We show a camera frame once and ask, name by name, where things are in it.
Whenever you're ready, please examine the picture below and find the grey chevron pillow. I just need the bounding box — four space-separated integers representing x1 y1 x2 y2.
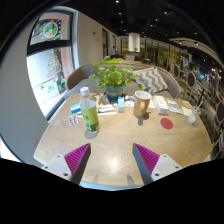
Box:
132 67 170 94

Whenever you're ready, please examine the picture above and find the clear glass cup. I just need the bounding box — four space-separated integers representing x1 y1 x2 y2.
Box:
187 101 204 126

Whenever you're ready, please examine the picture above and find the small yellow card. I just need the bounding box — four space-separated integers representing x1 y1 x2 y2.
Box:
182 100 194 109

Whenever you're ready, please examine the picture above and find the group of round-backed chairs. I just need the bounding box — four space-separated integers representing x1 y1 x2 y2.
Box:
171 63 224 158

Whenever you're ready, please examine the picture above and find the white orange flat box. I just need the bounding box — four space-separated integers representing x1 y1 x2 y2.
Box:
152 95 171 116

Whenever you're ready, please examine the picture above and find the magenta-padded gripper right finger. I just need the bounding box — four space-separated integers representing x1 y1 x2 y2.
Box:
132 142 184 186

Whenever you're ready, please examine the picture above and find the blue white card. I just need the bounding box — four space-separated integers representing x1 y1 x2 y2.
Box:
69 101 82 115

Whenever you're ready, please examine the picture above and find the flat round red coaster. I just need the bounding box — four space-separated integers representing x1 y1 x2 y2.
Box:
159 117 174 130

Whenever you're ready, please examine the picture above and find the blue white card pack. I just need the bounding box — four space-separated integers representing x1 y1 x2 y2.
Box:
166 99 179 108

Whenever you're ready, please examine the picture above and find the group of ceiling spotlights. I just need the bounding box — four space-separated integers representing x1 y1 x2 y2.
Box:
114 0 201 48

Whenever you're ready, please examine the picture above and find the brown ceramic mug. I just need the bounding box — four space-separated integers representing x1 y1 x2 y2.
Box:
132 90 152 118

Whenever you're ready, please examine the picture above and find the white paper slip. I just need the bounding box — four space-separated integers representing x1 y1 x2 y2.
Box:
181 106 193 117
169 105 184 115

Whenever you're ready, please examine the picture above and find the christmas tree window decal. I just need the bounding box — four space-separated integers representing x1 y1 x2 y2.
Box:
46 49 64 79

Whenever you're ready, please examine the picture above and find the grey curved sofa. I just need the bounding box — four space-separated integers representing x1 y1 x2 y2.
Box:
65 62 183 101

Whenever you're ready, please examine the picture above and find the small blue white carton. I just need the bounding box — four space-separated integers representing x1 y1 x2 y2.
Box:
117 95 126 114

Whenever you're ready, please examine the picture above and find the red pill blister pack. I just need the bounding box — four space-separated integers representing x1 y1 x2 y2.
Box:
67 114 81 128

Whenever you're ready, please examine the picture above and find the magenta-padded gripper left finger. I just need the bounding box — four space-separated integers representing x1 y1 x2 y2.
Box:
42 142 92 186

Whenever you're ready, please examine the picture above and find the green tea drink bottle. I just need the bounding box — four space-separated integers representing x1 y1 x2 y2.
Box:
79 86 100 134

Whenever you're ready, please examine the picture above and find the white leaflet with pen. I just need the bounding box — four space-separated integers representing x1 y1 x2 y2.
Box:
95 103 118 116

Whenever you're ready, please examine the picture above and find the green potted plant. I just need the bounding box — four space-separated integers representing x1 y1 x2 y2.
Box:
88 55 144 101

